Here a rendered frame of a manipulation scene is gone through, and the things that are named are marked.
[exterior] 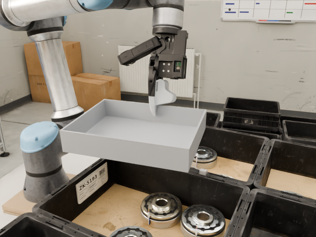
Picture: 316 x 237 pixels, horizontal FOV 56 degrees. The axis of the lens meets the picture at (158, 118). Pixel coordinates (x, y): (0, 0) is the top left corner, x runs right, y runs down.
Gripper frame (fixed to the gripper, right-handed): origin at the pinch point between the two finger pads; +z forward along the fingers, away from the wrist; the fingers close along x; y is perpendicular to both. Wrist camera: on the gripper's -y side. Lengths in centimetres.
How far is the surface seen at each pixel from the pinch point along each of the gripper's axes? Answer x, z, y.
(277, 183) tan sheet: 19.9, 19.7, 34.7
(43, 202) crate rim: -17.5, 20.7, -18.3
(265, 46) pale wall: 295, -64, 52
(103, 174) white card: 2.4, 19.1, -13.3
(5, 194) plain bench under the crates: 14, 35, -55
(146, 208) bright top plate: -3.6, 24.0, 1.0
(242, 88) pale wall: 312, -15, 32
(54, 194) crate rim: -14.5, 19.8, -17.6
